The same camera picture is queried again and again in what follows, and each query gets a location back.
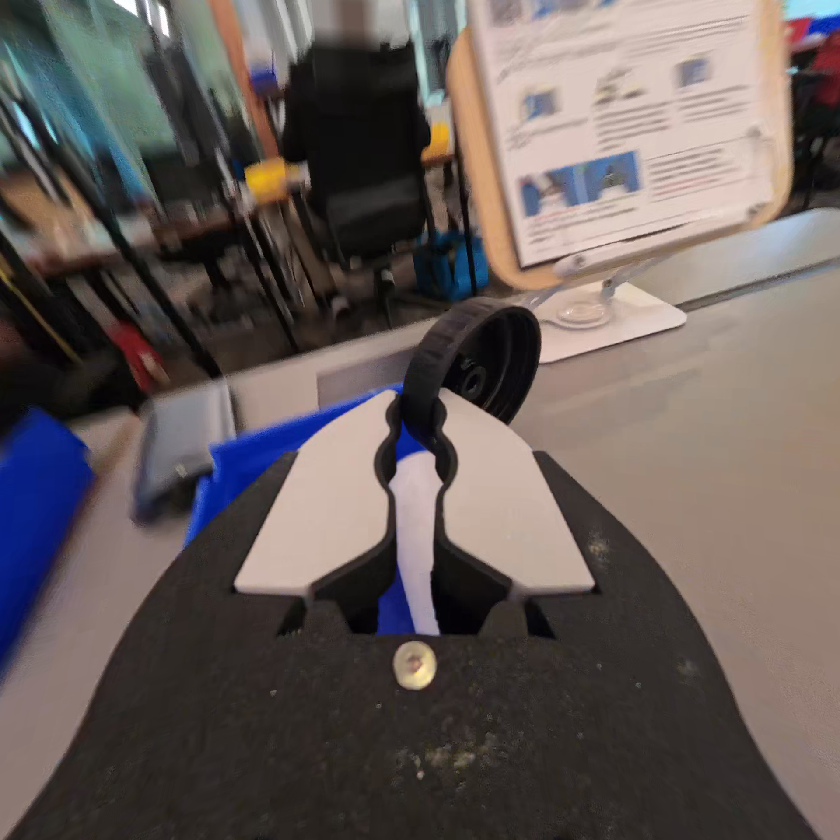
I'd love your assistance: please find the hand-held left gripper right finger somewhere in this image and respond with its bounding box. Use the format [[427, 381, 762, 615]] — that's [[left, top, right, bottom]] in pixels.
[[430, 387, 597, 636]]

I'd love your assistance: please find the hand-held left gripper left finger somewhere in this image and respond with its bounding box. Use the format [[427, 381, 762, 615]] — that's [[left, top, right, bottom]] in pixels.
[[234, 389, 401, 636]]

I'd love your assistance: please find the white plastic bottle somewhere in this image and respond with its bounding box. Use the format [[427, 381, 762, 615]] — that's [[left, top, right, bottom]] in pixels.
[[389, 456, 442, 636]]

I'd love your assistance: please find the black bottle lid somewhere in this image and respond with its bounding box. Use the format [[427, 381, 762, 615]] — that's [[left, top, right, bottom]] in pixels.
[[402, 297, 542, 454]]

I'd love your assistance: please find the dark tray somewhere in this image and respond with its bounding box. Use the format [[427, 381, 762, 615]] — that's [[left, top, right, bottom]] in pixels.
[[131, 381, 237, 522]]

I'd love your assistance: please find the red floor bag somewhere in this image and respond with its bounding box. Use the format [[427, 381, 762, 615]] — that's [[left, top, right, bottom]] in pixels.
[[108, 322, 168, 395]]

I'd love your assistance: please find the blue bag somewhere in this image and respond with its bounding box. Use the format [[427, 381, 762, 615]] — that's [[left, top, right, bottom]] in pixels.
[[413, 230, 490, 299]]

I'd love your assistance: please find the blue ribbed plastic bin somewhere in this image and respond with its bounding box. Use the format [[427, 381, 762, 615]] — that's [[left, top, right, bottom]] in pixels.
[[0, 407, 96, 677]]

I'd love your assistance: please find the instruction sheet on wooden stand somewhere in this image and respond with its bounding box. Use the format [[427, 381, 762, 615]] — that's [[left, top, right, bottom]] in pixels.
[[446, 0, 795, 365]]

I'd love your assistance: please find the wooden background table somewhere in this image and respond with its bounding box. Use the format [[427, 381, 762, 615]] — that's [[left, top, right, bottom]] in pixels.
[[20, 177, 316, 342]]

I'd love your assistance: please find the small yellow bin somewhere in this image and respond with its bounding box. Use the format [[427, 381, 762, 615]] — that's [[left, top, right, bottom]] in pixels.
[[244, 157, 309, 201]]

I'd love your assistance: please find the black office chair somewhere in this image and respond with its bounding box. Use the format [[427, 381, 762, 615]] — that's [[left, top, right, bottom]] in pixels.
[[282, 42, 434, 329]]

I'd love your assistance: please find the printed instruction sheet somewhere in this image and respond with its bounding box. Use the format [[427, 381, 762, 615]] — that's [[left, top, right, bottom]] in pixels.
[[467, 0, 777, 269]]

